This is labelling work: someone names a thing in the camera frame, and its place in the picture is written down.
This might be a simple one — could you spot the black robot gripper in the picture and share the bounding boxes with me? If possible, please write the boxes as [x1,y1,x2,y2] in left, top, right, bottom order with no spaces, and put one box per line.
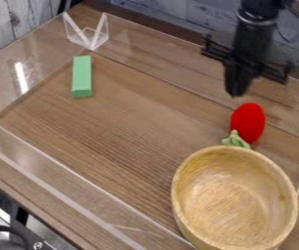
[203,9,294,98]

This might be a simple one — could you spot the red knitted strawberry toy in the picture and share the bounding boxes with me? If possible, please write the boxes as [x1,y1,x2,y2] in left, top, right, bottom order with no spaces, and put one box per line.
[221,103,267,148]

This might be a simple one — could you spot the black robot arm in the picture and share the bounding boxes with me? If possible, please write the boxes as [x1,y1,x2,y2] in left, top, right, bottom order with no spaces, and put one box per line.
[201,0,294,97]

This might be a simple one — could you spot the clear acrylic tray walls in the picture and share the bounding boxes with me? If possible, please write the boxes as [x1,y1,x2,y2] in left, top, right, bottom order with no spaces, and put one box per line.
[0,12,299,250]

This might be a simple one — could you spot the green rectangular block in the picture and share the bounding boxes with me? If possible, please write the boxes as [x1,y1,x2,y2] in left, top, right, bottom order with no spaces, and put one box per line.
[72,56,92,98]

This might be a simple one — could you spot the round wooden bowl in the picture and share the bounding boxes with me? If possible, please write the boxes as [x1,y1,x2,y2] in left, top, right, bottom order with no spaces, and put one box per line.
[171,146,299,250]

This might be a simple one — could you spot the clear acrylic corner bracket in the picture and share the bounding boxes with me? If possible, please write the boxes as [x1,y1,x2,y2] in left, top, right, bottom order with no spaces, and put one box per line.
[63,13,109,51]

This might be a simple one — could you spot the black table leg frame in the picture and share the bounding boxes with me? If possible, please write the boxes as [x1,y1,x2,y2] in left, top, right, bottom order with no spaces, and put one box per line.
[0,204,56,250]

